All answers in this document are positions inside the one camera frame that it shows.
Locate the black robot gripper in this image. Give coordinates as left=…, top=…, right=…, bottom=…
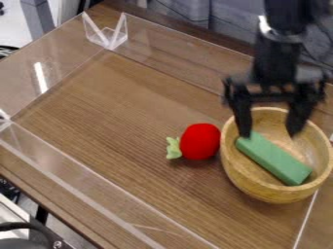
left=222, top=31, right=329, bottom=138

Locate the green foam block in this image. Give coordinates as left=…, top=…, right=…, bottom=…
left=235, top=131, right=311, bottom=186

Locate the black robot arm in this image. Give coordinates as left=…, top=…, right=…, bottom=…
left=222, top=0, right=331, bottom=138

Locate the brown wooden bowl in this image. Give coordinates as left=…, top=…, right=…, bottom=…
left=219, top=107, right=333, bottom=204

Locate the red plush strawberry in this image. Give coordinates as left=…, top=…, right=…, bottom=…
left=166, top=124, right=220, bottom=160

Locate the clear acrylic corner bracket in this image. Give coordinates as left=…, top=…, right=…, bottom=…
left=81, top=12, right=127, bottom=51

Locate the clear acrylic tray wall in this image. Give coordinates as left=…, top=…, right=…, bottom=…
left=0, top=7, right=333, bottom=249

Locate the black cable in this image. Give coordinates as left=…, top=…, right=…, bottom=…
left=0, top=221, right=44, bottom=249

